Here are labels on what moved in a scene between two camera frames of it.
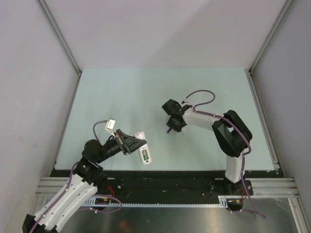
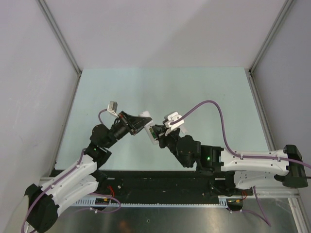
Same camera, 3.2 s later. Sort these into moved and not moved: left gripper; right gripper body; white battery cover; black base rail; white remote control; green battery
Moved: white remote control; right gripper body; green battery; left gripper
Not moved: white battery cover; black base rail
